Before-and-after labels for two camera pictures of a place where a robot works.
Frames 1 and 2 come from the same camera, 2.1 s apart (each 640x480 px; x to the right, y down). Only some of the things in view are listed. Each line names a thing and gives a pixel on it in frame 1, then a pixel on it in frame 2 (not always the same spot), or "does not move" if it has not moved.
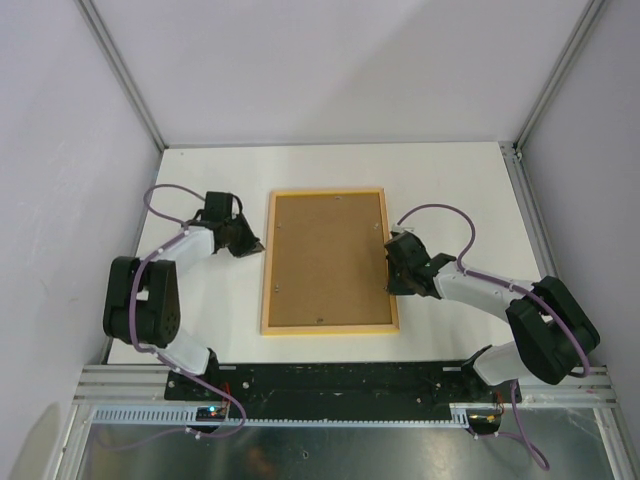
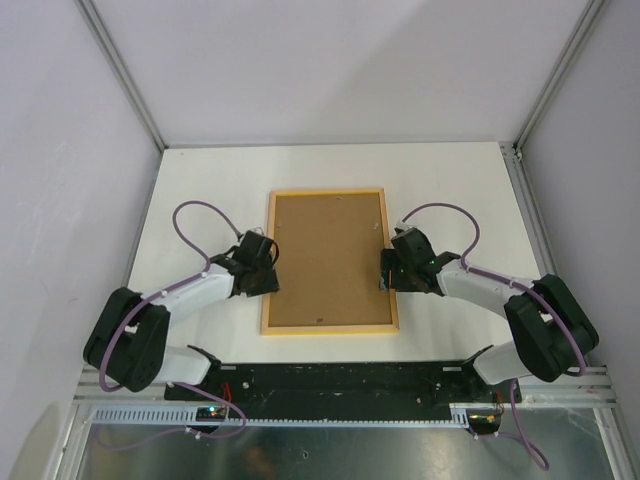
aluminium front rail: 142,385 does not move
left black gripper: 238,251 to 270,283
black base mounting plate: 266,392 does not move
